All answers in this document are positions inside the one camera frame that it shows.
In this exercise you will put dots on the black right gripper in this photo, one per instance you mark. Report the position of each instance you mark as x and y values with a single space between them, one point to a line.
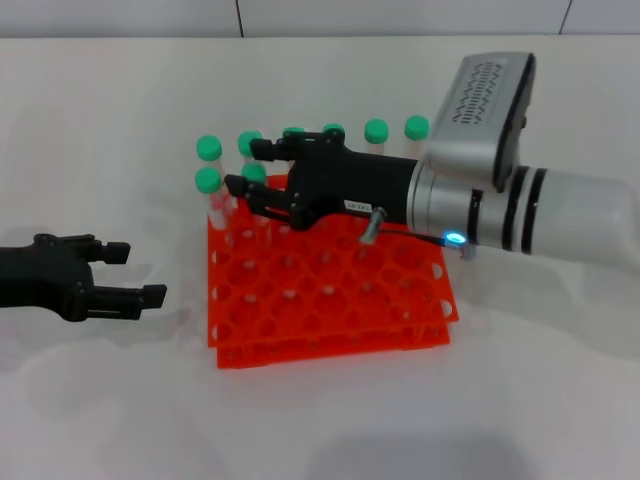
350 185

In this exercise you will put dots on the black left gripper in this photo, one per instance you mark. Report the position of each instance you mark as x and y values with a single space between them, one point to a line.
45 277

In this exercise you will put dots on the green-capped clear test tube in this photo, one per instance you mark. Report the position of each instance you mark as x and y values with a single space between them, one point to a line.
416 128
376 130
292 131
254 171
209 147
332 127
208 180
245 144

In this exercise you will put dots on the orange test tube rack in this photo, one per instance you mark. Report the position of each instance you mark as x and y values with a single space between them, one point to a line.
330 290

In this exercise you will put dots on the silver vented box housing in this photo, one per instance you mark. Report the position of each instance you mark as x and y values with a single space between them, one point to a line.
480 110

